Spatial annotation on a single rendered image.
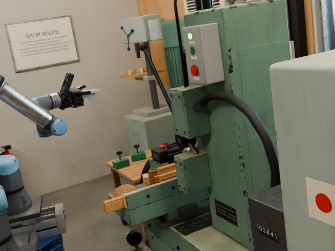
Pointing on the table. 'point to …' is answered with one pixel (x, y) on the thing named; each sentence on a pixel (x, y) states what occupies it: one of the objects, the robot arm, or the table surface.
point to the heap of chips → (123, 190)
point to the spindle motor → (173, 51)
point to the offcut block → (146, 179)
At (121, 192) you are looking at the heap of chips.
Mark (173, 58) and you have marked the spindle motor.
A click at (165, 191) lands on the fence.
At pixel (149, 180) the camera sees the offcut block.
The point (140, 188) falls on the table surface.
